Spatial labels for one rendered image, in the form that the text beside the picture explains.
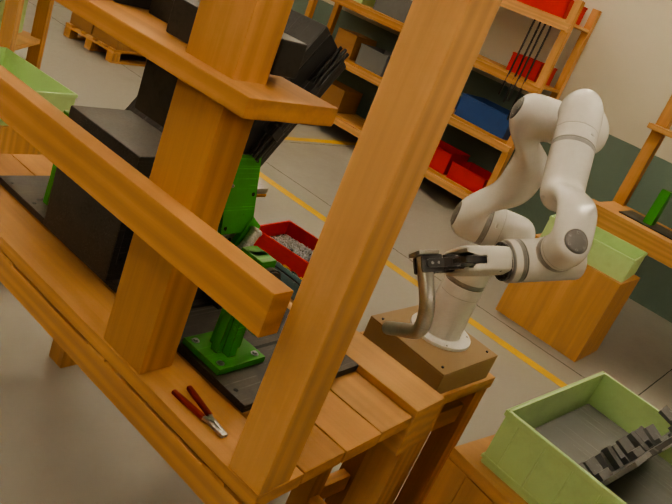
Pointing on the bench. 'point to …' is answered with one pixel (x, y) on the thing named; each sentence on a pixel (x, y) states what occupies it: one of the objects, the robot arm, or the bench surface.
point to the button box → (289, 278)
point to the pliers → (199, 410)
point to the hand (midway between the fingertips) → (427, 264)
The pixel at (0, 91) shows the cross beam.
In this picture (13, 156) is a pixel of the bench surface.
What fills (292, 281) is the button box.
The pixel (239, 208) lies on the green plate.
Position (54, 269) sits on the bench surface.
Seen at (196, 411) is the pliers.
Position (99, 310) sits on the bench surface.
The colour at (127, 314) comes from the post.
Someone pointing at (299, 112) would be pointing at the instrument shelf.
